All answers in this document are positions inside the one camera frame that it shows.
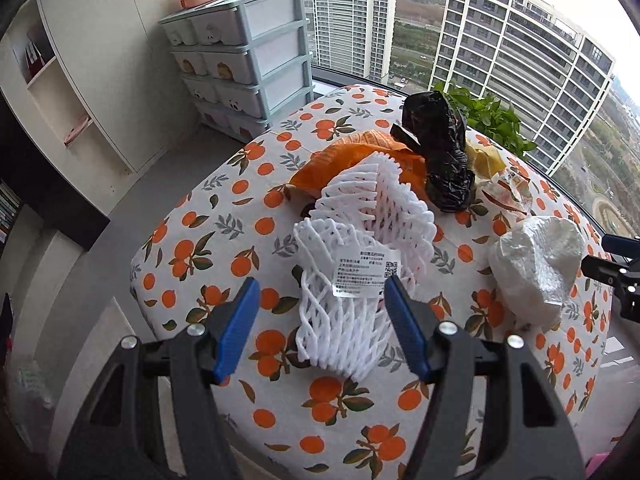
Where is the wide curved high-rise building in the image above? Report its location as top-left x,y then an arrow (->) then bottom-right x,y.
429,0 -> 616,176

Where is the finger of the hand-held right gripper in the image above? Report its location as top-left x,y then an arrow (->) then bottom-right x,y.
581,254 -> 640,321
601,232 -> 640,262

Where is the clear wrapper red print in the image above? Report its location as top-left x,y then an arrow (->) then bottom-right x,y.
477,167 -> 536,217

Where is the yellow wrapper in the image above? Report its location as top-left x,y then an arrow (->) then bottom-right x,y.
465,137 -> 507,176

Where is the light blue drawer cabinet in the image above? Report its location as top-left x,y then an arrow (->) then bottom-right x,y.
159,0 -> 315,143

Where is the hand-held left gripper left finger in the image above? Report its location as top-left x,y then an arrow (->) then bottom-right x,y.
57,276 -> 262,480

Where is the green potted plant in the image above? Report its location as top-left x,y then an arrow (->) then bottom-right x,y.
434,82 -> 538,161

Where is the white shelf cabinet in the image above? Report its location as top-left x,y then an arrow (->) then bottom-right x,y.
0,0 -> 203,176

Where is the dark cabinet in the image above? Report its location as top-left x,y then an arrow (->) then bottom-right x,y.
0,95 -> 111,253

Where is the orange plastic bag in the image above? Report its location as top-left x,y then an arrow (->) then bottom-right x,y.
289,130 -> 428,197

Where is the black plastic bag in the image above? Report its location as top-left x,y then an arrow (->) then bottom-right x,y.
390,91 -> 476,213

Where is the pink flat item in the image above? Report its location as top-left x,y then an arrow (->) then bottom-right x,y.
64,116 -> 93,147

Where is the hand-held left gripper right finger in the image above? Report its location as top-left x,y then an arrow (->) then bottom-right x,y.
384,274 -> 586,480

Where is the white plastic bag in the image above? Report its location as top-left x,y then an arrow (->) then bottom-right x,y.
487,215 -> 586,333

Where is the slim high-rise building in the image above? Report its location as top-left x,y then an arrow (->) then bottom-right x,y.
310,0 -> 398,86

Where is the white foam fruit net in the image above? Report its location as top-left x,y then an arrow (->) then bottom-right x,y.
292,156 -> 436,382

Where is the row of books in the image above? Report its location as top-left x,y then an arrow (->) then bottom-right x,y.
0,180 -> 23,242

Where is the orange print tablecloth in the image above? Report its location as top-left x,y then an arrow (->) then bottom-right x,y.
129,84 -> 615,480

